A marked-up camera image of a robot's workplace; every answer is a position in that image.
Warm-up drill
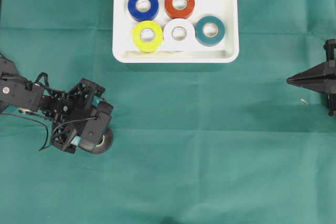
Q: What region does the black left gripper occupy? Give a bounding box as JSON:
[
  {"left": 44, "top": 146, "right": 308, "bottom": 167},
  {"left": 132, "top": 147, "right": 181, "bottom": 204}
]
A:
[{"left": 40, "top": 78, "right": 106, "bottom": 154}]

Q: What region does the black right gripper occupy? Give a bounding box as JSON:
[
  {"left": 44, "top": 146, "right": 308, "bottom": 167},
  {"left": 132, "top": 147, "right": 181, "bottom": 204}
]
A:
[{"left": 287, "top": 39, "right": 335, "bottom": 116}]

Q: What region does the black tape roll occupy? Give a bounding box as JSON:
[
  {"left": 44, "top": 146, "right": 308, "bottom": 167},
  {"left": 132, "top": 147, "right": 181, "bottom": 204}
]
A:
[{"left": 92, "top": 127, "right": 113, "bottom": 154}]

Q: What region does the yellow tape roll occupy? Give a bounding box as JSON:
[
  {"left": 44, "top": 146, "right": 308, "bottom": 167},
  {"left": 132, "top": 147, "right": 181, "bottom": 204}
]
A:
[{"left": 132, "top": 20, "right": 163, "bottom": 52}]

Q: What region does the green tape roll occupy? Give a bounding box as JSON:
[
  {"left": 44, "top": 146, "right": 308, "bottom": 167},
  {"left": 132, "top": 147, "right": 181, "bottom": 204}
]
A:
[{"left": 195, "top": 16, "right": 226, "bottom": 47}]

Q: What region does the white tape roll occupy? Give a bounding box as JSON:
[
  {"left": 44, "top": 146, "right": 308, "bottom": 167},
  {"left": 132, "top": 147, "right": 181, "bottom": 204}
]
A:
[{"left": 163, "top": 18, "right": 195, "bottom": 51}]

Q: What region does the blue tape roll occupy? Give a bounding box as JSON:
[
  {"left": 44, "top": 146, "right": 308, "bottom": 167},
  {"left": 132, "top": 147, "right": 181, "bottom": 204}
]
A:
[{"left": 128, "top": 0, "right": 159, "bottom": 22}]

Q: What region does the orange tape roll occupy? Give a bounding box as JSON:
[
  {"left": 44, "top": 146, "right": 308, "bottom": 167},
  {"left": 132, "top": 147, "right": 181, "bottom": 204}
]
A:
[{"left": 164, "top": 0, "right": 195, "bottom": 19}]

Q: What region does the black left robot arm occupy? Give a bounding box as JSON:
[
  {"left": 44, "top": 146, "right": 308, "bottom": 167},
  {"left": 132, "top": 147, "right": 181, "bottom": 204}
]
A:
[{"left": 1, "top": 57, "right": 113, "bottom": 154}]

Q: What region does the white plastic case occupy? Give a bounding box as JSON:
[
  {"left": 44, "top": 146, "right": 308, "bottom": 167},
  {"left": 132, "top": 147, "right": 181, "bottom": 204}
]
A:
[{"left": 112, "top": 0, "right": 239, "bottom": 63}]

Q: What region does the thin black cable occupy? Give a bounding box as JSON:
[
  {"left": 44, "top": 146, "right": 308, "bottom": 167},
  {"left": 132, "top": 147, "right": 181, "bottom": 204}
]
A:
[{"left": 0, "top": 113, "right": 100, "bottom": 152}]

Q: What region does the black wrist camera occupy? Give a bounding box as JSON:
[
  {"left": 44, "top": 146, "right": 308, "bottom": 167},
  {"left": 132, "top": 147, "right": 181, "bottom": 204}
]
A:
[{"left": 70, "top": 101, "right": 113, "bottom": 153}]

